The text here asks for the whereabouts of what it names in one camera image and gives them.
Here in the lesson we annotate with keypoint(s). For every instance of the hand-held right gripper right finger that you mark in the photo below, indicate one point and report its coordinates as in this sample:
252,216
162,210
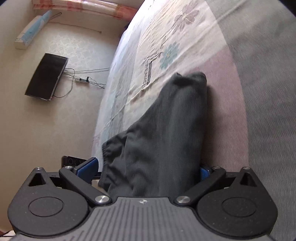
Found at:
205,173

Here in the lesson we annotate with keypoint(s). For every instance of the black wall television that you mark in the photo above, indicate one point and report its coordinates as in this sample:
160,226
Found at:
46,77

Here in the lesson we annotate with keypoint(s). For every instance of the pink striped curtain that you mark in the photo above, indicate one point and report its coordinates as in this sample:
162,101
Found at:
92,7

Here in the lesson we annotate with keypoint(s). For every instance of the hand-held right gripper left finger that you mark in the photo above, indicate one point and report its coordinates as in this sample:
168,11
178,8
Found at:
89,169

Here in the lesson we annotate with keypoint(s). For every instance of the bed with patchwork sheet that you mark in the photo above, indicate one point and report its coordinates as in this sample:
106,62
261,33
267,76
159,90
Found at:
242,81

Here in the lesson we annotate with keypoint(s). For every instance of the dark grey pants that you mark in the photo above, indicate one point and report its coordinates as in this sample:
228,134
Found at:
157,139

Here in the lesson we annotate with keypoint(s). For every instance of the black rectangular box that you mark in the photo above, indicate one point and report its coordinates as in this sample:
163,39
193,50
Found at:
72,160

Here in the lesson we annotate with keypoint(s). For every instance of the white air conditioner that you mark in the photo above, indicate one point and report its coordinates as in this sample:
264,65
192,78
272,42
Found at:
32,30

